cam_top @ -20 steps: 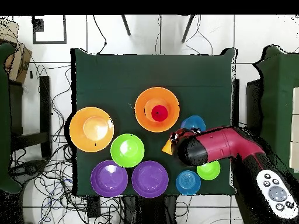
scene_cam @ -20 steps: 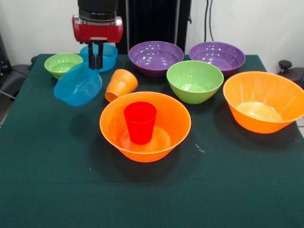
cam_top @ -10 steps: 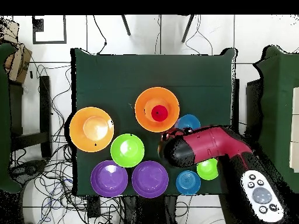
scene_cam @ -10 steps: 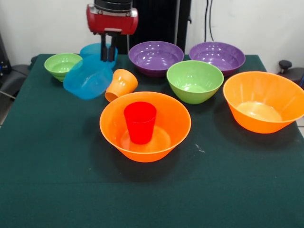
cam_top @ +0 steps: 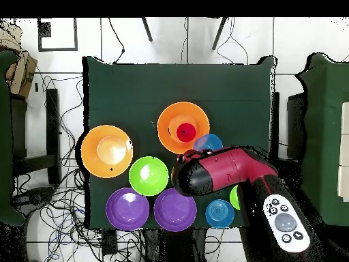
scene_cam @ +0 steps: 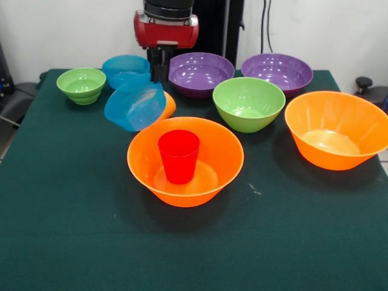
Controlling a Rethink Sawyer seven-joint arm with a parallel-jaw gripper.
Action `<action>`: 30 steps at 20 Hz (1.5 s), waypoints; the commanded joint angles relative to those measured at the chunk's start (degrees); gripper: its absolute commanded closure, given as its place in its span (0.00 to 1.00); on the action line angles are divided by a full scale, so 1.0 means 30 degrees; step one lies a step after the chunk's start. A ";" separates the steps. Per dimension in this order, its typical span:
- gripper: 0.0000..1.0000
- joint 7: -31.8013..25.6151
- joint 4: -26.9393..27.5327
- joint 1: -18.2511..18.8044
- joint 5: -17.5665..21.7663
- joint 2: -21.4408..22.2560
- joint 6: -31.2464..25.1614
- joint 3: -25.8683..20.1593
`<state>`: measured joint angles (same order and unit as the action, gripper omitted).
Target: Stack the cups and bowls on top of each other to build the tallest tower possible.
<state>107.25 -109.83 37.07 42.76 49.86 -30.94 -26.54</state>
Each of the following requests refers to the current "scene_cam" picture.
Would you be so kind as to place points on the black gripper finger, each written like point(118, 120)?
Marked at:
point(154, 66)
point(165, 66)

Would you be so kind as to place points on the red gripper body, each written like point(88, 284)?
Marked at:
point(166, 33)

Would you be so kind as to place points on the small blue plastic bowl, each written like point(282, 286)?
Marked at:
point(121, 66)
point(133, 106)

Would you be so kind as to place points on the orange plastic cup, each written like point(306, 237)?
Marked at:
point(169, 107)

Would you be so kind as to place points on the medium green plastic bowl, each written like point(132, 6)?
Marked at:
point(248, 100)

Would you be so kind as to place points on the red plastic cup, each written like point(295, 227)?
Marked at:
point(179, 163)

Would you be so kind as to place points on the large orange plastic bowl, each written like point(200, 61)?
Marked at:
point(218, 151)
point(336, 118)

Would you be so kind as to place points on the purple plastic bowl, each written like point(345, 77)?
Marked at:
point(277, 72)
point(201, 72)

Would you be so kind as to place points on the small green plastic bowl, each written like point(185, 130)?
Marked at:
point(80, 83)

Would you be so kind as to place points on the black device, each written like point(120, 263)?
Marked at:
point(6, 75)

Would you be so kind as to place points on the dark green tablecloth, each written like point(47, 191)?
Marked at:
point(194, 242)

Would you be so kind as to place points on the black round knob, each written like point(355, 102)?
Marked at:
point(363, 82)

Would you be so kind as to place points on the dark brown rounded base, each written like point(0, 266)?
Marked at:
point(377, 95)

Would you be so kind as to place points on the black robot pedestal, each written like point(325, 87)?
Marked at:
point(218, 30)

